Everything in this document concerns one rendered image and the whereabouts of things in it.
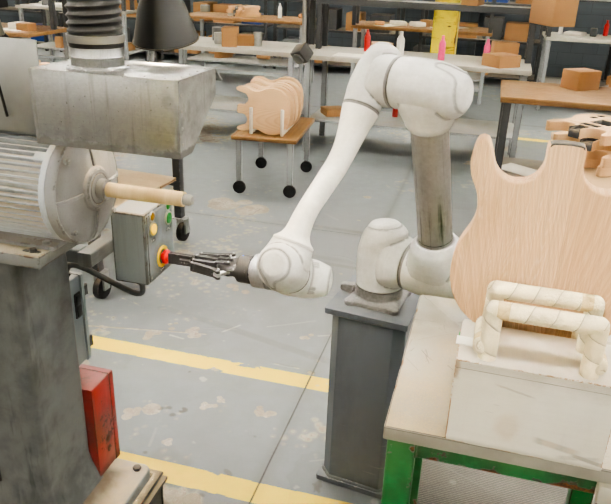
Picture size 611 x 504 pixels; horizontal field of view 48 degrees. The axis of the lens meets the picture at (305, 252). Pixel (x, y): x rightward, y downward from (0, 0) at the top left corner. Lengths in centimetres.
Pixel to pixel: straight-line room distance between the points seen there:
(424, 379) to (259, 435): 140
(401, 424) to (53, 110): 88
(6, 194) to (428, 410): 97
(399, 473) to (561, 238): 55
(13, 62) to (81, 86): 22
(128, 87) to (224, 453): 172
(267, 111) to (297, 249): 373
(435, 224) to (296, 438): 117
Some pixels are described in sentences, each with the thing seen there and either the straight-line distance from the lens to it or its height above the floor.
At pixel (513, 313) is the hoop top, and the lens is 120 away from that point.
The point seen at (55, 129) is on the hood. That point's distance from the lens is 140.
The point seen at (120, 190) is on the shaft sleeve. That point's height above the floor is 126.
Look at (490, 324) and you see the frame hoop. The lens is 121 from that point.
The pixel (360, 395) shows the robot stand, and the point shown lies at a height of 40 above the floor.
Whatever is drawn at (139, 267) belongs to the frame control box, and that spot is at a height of 97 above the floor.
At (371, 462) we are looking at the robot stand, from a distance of 249.
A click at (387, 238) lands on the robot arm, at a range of 212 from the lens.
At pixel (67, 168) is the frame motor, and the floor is 132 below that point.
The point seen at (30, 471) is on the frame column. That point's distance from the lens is 199.
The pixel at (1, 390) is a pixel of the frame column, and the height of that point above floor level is 73.
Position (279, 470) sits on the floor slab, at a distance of 264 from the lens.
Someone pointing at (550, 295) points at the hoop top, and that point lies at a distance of 127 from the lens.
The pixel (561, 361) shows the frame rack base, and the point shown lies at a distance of 129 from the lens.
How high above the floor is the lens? 174
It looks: 24 degrees down
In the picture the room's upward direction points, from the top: 2 degrees clockwise
